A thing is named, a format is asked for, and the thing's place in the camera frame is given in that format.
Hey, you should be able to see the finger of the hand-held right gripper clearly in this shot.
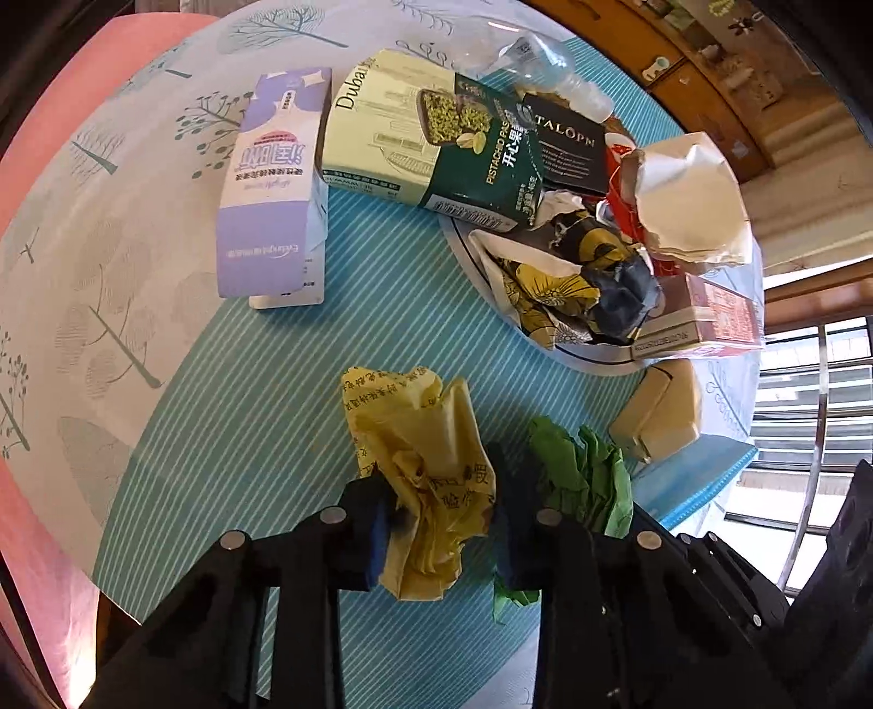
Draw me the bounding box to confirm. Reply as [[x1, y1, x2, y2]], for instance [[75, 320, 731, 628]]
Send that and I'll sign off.
[[675, 532, 793, 648]]

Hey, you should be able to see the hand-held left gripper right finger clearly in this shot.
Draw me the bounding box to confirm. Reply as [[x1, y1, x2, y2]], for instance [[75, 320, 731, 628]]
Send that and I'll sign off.
[[486, 443, 799, 709]]

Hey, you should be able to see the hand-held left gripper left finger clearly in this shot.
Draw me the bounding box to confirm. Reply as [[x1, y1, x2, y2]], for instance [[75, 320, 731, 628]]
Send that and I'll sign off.
[[82, 477, 400, 709]]

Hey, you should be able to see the green paper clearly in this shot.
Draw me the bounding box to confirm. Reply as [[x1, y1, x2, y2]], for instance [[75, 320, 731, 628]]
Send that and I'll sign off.
[[492, 416, 635, 627]]

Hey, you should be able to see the yellow paper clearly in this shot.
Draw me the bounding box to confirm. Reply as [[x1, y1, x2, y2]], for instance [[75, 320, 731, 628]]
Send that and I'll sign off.
[[339, 366, 499, 602]]

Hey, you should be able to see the metal window railing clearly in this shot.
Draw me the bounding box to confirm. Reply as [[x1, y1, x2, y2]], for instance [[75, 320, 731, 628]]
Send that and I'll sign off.
[[723, 320, 873, 601]]

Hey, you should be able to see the beige small box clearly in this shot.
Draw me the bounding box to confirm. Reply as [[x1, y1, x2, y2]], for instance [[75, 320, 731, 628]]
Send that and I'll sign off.
[[607, 358, 703, 465]]

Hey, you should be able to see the teal striped tablecloth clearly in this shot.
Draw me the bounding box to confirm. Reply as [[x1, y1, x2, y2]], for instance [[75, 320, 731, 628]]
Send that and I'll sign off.
[[0, 0, 765, 709]]

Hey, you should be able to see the white plate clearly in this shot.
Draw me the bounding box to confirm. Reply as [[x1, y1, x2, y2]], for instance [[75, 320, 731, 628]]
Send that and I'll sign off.
[[440, 205, 656, 376]]

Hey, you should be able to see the floral crumpled wrapper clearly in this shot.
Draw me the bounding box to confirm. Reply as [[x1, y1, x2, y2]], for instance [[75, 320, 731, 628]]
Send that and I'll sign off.
[[470, 191, 645, 349]]

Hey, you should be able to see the pink carton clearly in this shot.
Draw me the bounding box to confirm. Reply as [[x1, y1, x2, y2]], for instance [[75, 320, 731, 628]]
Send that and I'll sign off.
[[631, 273, 765, 361]]

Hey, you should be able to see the dark blue crumpled paper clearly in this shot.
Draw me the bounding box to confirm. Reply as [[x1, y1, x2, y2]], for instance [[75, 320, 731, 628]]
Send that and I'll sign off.
[[588, 251, 666, 342]]

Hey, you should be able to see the red and white packaging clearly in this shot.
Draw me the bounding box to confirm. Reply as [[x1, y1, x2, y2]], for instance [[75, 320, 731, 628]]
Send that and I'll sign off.
[[599, 119, 657, 241]]

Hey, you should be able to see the purple and white carton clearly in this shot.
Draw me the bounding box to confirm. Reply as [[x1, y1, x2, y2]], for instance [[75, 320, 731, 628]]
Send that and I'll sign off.
[[217, 66, 334, 311]]

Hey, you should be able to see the white crumpled paper bag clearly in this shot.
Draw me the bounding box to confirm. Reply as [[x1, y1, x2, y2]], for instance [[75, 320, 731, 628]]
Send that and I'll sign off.
[[617, 133, 755, 267]]

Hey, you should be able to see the black box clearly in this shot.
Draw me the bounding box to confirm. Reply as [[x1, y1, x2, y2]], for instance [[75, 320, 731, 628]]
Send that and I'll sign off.
[[522, 92, 609, 195]]

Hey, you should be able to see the green pistachio box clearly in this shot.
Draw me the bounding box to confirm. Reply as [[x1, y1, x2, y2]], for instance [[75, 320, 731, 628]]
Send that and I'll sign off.
[[320, 49, 547, 218]]

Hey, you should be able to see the wooden cabinet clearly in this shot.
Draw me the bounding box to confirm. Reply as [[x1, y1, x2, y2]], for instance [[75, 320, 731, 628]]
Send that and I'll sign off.
[[525, 0, 873, 185]]

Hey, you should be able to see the clear plastic bottle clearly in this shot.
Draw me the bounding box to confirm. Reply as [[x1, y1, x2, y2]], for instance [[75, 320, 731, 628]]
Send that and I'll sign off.
[[477, 31, 615, 124]]

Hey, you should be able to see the pink cloth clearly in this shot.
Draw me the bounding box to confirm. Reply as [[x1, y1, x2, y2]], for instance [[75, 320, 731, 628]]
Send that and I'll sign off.
[[0, 14, 219, 709]]

